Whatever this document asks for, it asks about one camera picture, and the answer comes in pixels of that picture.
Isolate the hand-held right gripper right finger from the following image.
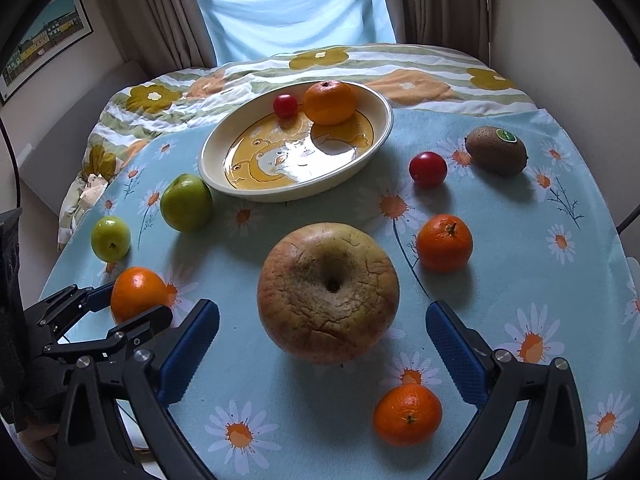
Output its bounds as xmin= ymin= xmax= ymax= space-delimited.
xmin=425 ymin=300 xmax=588 ymax=480

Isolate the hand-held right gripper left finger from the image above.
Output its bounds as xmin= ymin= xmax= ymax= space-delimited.
xmin=60 ymin=299 xmax=221 ymax=480

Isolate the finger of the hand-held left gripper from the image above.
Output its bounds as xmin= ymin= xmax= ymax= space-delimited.
xmin=22 ymin=282 xmax=118 ymax=343
xmin=42 ymin=305 xmax=173 ymax=365

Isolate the orange tangerine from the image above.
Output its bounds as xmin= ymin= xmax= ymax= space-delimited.
xmin=416 ymin=214 xmax=474 ymax=273
xmin=110 ymin=267 xmax=171 ymax=325
xmin=373 ymin=383 xmax=443 ymax=447

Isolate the small green apple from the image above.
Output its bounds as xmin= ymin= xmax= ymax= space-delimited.
xmin=91 ymin=216 xmax=132 ymax=262

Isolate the large green apple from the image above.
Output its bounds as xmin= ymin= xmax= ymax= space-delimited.
xmin=159 ymin=173 xmax=214 ymax=233

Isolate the large wrinkled apple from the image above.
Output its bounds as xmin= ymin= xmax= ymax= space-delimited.
xmin=257 ymin=222 xmax=400 ymax=366

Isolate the cream and yellow oval dish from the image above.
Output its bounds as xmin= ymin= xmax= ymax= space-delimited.
xmin=197 ymin=80 xmax=395 ymax=204

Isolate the brown kiwi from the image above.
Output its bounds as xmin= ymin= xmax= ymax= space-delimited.
xmin=465 ymin=126 xmax=528 ymax=177

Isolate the person's left hand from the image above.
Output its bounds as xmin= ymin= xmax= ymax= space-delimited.
xmin=17 ymin=422 xmax=58 ymax=463

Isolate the blue daisy print cloth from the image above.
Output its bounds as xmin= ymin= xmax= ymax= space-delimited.
xmin=37 ymin=107 xmax=640 ymax=480

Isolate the small red cherry tomato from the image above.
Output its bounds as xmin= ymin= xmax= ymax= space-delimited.
xmin=273 ymin=93 xmax=299 ymax=120

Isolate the large orange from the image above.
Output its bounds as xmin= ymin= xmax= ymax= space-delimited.
xmin=303 ymin=80 xmax=358 ymax=126

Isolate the striped floral blanket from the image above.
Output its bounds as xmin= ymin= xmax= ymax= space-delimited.
xmin=57 ymin=42 xmax=538 ymax=253

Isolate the beige curtain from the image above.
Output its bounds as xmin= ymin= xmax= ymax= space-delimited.
xmin=100 ymin=0 xmax=218 ymax=83
xmin=377 ymin=0 xmax=493 ymax=63

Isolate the light blue window cloth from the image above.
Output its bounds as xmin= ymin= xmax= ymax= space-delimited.
xmin=192 ymin=0 xmax=398 ymax=68

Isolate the framed wall picture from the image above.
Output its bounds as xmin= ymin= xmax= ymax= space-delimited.
xmin=0 ymin=0 xmax=96 ymax=107

